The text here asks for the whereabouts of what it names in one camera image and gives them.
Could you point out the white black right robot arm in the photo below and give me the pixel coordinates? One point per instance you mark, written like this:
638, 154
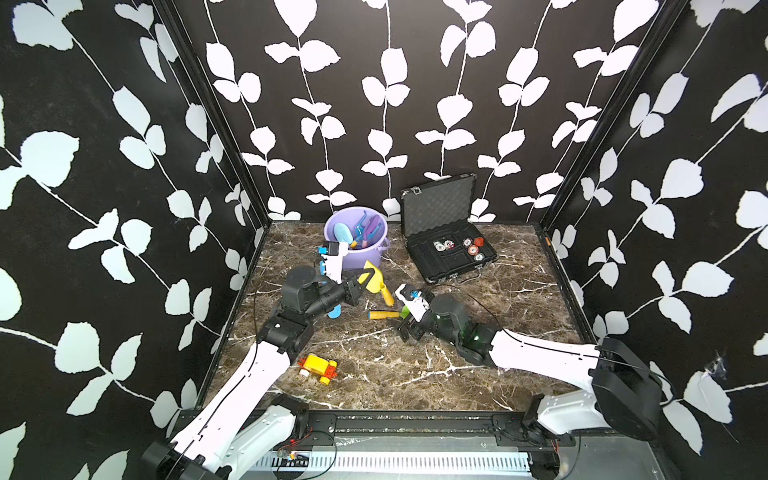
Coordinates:
614, 388

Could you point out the white perforated strip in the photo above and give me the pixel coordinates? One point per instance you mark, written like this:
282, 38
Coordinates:
506, 464

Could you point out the purple plastic bucket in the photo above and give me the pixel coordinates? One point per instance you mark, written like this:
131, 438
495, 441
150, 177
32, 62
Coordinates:
377, 244

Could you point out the purple toy scoop pink handle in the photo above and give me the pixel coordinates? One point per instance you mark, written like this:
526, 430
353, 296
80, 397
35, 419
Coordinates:
371, 228

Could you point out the red white round parts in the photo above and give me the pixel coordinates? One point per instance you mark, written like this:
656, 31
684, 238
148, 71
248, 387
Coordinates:
469, 248

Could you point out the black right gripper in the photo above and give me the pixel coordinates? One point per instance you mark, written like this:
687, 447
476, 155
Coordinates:
413, 327

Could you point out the black open foam-lined case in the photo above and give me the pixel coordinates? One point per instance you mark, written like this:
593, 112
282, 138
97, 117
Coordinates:
437, 210

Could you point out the green toy trowel wooden handle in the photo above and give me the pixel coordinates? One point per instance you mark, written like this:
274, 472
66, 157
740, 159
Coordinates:
389, 314

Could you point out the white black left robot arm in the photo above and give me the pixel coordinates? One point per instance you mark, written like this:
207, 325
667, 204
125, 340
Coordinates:
220, 442

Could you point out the light blue toy shovel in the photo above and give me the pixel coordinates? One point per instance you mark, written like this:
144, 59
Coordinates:
343, 234

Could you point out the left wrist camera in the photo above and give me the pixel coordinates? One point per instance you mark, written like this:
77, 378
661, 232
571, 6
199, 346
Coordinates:
332, 254

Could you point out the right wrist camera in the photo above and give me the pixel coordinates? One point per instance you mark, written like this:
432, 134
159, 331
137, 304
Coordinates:
414, 300

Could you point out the black front mounting rail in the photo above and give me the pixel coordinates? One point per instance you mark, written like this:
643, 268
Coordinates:
504, 428

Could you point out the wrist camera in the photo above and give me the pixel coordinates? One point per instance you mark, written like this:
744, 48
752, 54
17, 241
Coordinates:
414, 300
332, 254

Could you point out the yellow toy spade wooden handle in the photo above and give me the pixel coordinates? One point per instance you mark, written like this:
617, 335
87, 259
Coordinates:
382, 288

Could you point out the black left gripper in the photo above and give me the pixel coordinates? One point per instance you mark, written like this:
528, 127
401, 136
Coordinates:
345, 289

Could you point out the yellow red toy truck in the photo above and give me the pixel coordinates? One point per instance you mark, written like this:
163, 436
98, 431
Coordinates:
314, 366

